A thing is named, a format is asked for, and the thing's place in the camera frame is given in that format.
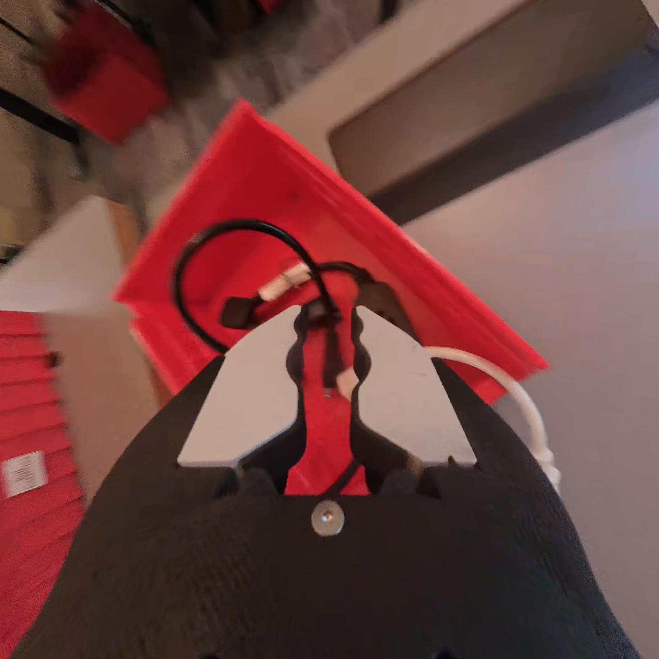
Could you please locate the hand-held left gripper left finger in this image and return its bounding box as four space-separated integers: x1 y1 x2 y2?
176 305 310 492

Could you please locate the black power strip cord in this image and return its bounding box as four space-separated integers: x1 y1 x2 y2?
172 220 371 392

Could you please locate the red storage bin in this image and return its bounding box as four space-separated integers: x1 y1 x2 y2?
112 99 549 496
44 8 171 144

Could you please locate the white extension cord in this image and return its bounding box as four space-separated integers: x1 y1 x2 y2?
335 346 563 497

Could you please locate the red ribbed bin with label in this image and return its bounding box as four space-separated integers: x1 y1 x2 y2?
0 309 85 657

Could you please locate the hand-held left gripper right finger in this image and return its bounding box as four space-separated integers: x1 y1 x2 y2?
350 305 478 472

